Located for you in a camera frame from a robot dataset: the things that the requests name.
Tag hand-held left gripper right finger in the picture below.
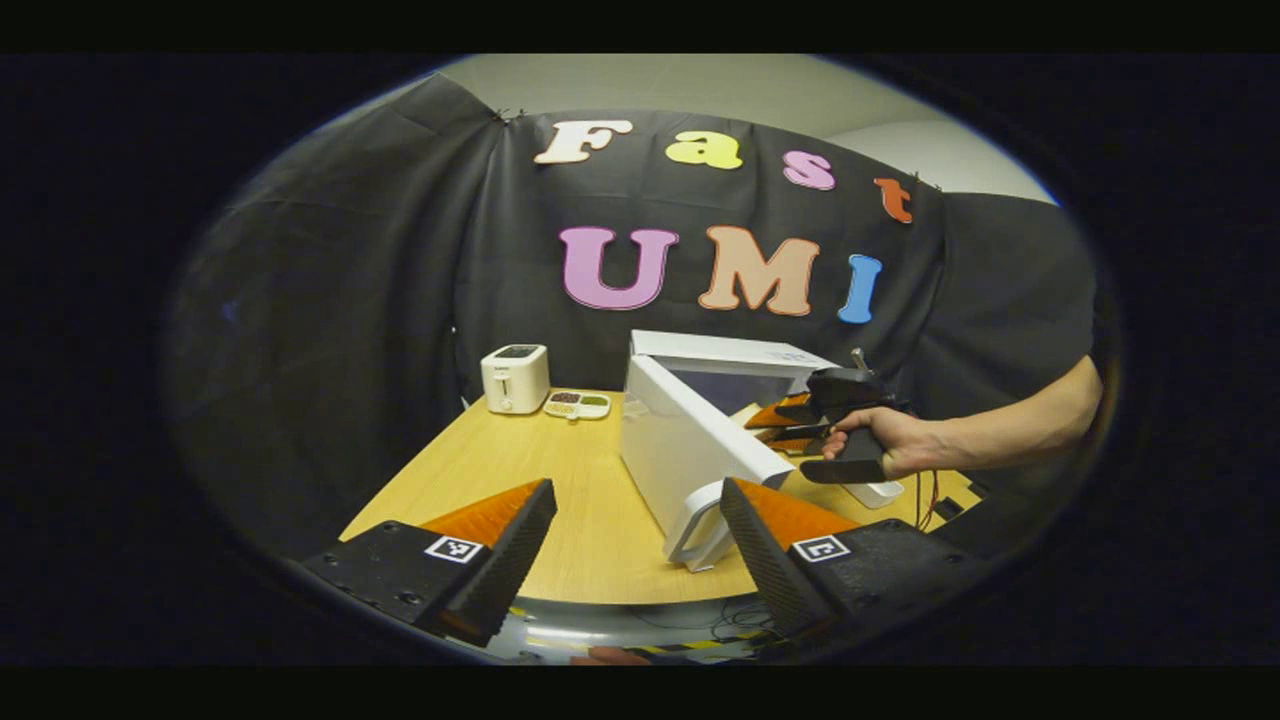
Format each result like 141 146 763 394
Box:
720 477 991 641

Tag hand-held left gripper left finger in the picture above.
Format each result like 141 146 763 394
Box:
300 478 559 648

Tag white microwave oven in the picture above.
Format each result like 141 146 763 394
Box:
620 330 841 573

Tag white rectangular tray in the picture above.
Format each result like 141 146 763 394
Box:
840 480 906 509

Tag white divided snack dish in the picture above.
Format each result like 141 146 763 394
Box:
543 390 612 421

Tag white toaster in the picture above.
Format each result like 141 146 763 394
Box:
480 344 551 415

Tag dark cables under table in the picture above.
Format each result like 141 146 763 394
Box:
630 598 779 643

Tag red cable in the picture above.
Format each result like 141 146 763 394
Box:
913 470 943 533

